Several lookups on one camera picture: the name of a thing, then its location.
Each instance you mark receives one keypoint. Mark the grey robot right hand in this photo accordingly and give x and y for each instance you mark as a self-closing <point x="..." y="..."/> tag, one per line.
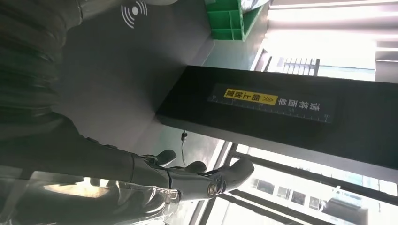
<point x="77" y="167"/>

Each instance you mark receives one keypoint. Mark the black inbound scanner machine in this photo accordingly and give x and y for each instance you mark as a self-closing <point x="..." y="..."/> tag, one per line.
<point x="124" y="77"/>

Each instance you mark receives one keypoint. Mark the yellow black ruler label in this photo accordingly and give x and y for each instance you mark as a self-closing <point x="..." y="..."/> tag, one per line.
<point x="252" y="97"/>

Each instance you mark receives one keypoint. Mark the green plastic crate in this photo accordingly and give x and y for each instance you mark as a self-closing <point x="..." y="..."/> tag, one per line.
<point x="224" y="21"/>

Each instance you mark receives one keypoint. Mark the dark window frame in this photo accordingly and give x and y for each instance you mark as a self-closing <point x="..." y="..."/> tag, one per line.
<point x="280" y="164"/>

